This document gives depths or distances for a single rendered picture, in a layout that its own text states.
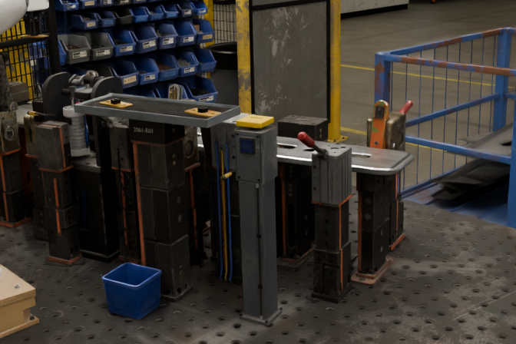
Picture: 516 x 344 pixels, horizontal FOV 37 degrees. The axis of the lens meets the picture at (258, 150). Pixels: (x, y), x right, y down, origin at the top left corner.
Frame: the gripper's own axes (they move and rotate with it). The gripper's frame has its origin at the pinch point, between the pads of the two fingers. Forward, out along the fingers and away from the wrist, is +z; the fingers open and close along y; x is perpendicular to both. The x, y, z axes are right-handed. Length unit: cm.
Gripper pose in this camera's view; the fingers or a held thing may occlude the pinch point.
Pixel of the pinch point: (33, 27)
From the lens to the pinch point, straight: 246.1
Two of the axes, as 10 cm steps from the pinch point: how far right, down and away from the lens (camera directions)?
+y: 4.9, -2.6, 8.3
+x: -8.7, -1.1, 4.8
